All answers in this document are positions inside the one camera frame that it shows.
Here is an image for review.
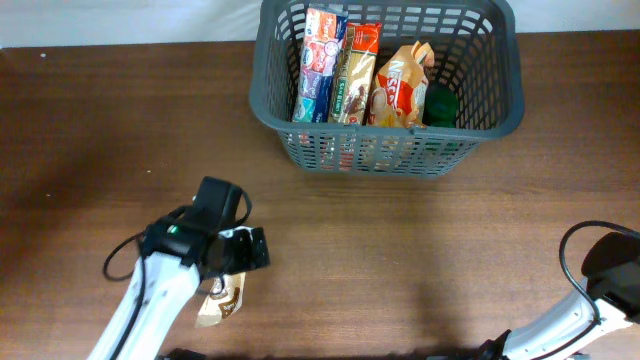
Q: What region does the silver brown snack pouch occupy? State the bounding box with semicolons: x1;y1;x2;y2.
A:
195;272;247;328

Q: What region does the Kleenex tissue multipack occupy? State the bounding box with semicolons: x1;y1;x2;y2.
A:
291;5;348;123

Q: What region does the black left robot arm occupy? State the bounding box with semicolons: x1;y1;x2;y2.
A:
89;177;270;359

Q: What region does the San Remo spaghetti packet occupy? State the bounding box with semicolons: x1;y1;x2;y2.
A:
328;22;382;125

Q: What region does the orange snack bag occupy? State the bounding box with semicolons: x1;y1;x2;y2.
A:
366;41;435;128

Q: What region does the green-lid jar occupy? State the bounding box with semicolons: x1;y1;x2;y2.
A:
424;141;460;163
423;84;459;128

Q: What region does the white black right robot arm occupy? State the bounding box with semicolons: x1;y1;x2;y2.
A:
452;231;639;360

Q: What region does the grey plastic slotted basket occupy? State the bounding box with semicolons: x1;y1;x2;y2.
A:
249;0;524;177

